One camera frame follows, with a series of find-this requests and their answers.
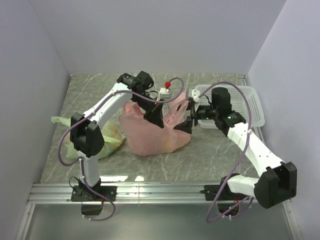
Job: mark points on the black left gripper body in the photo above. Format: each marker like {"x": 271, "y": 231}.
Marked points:
{"x": 147, "y": 107}

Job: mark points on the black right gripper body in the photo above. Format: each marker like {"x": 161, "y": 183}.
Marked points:
{"x": 204, "y": 112}

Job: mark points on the pink plastic bag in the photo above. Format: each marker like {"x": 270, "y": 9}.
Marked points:
{"x": 147, "y": 139}

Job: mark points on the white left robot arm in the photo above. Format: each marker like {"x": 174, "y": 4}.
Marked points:
{"x": 86, "y": 134}

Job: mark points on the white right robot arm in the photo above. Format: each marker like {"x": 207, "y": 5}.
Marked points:
{"x": 276, "y": 181}

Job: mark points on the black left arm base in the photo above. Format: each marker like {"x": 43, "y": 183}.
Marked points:
{"x": 83, "y": 194}

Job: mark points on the tied green plastic bag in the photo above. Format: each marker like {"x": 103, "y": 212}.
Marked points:
{"x": 113, "y": 138}

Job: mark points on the white perforated plastic basket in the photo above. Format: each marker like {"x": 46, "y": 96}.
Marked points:
{"x": 239, "y": 96}

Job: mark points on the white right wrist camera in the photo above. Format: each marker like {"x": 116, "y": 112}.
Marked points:
{"x": 193, "y": 95}

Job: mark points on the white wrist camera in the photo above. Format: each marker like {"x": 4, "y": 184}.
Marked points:
{"x": 193, "y": 95}
{"x": 165, "y": 93}

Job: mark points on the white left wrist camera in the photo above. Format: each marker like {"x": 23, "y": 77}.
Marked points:
{"x": 165, "y": 93}

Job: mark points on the aluminium front rail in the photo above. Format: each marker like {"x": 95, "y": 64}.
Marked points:
{"x": 126, "y": 193}

